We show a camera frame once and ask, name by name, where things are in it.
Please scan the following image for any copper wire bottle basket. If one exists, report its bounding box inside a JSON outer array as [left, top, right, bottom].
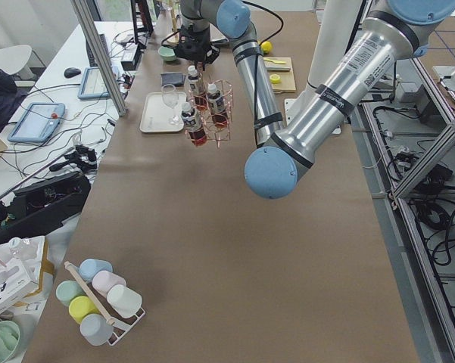
[[181, 65, 234, 147]]

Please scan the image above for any yellow plastic knife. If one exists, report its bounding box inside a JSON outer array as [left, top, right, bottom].
[[263, 57, 286, 64]]

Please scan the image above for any white cardboard box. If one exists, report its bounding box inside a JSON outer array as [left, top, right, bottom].
[[0, 236, 55, 314]]

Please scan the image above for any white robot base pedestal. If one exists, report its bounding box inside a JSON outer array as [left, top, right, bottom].
[[285, 0, 369, 123]]

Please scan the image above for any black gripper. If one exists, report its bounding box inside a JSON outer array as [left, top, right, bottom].
[[174, 26, 219, 64]]

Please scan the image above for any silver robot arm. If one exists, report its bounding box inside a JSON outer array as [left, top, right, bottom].
[[175, 1, 455, 199]]

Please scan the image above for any blue teach pendant near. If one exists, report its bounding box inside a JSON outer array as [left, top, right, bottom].
[[8, 102, 66, 143]]

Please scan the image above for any steel muddler black tip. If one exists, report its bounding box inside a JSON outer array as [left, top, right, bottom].
[[266, 65, 291, 72]]

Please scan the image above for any white cup rack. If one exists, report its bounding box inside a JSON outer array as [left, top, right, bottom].
[[56, 259, 146, 346]]

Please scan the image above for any aluminium frame post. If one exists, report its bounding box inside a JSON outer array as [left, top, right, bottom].
[[70, 0, 126, 117]]

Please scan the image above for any mint green bowl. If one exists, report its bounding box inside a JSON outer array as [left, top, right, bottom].
[[157, 46, 177, 62]]

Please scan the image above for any tea bottle lower left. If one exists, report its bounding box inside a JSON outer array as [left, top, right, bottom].
[[207, 83, 229, 130]]

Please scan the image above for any blue teach pendant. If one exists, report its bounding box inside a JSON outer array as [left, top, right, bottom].
[[77, 67, 109, 101], [8, 102, 66, 143]]

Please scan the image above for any yellow lemon upper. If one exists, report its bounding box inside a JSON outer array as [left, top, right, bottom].
[[260, 41, 273, 54]]

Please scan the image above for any grey folded cloth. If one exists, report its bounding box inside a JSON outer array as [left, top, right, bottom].
[[160, 72, 185, 87]]

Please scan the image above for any tea bottle lower right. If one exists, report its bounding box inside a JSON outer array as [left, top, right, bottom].
[[181, 102, 207, 146]]

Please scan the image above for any tea bottle top slot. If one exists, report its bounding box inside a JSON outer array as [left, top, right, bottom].
[[187, 65, 207, 111]]

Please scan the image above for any wooden glass tree stand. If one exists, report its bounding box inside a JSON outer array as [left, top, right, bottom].
[[160, 0, 180, 45]]

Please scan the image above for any blue teach pendant far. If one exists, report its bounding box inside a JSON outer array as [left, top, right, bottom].
[[77, 67, 109, 101]]

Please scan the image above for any cream rabbit tray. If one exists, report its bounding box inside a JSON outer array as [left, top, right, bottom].
[[139, 92, 183, 133]]

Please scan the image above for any clear wine glass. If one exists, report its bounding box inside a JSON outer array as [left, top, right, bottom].
[[161, 84, 179, 126]]

